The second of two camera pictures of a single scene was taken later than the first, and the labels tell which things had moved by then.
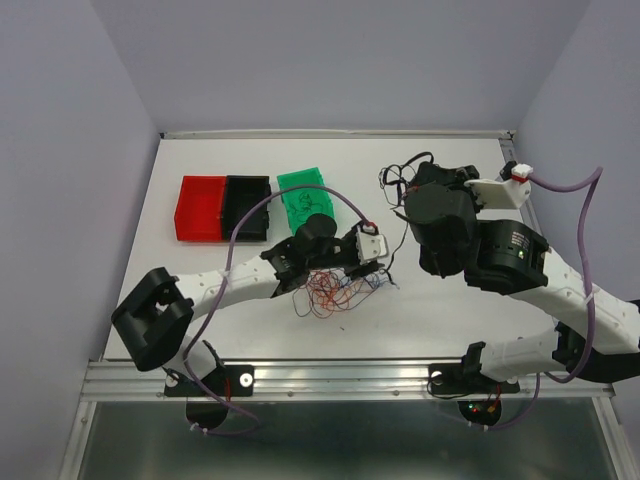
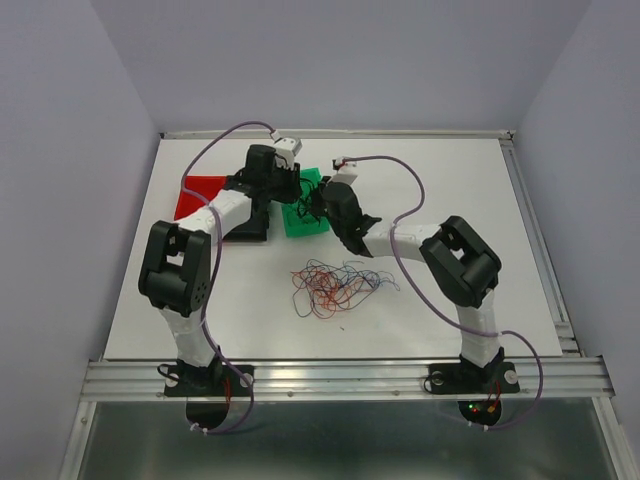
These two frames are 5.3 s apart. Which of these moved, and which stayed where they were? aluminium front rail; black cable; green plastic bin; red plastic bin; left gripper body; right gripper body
Moved: black cable; left gripper body; right gripper body
Stayed: green plastic bin; red plastic bin; aluminium front rail
